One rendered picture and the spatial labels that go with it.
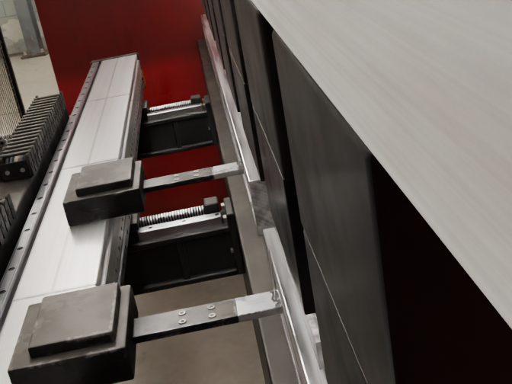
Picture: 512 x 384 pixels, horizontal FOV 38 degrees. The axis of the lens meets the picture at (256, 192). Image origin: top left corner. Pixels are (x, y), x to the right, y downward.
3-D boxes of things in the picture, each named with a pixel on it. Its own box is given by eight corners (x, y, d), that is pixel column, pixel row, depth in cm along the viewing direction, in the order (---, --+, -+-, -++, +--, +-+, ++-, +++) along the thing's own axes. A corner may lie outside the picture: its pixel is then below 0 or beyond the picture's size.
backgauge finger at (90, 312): (292, 347, 70) (284, 302, 68) (17, 404, 69) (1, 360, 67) (275, 286, 81) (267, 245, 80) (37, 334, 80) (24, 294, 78)
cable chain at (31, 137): (34, 177, 124) (28, 155, 122) (0, 184, 123) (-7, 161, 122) (66, 107, 164) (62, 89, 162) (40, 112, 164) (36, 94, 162)
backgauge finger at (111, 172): (248, 191, 107) (242, 159, 105) (68, 227, 106) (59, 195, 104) (241, 163, 118) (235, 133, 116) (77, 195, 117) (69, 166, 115)
